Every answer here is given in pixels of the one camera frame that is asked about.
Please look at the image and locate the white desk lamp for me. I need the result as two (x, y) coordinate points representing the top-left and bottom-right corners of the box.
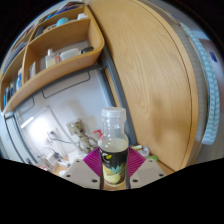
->
(14, 105), (65, 158)

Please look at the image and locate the wooden shelf unit with items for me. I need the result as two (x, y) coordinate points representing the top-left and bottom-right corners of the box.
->
(0, 1), (106, 115)

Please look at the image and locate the grey metal desk frame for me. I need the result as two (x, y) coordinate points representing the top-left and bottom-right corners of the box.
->
(0, 43), (138, 158)

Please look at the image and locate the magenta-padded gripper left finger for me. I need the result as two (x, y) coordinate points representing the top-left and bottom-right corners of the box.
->
(63, 147), (103, 191)

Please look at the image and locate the clear bottle with dark label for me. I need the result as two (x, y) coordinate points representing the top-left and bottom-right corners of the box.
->
(98, 107), (130, 188)

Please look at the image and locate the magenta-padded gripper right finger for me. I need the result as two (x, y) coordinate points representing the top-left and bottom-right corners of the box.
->
(124, 147), (167, 191)

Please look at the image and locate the teal and white patterned cloth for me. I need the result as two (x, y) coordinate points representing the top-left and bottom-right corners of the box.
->
(181, 23), (221, 146)

